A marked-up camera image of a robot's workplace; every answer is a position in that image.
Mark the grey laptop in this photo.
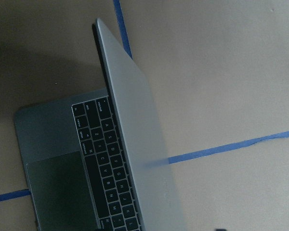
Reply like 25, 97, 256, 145
14, 19, 187, 231

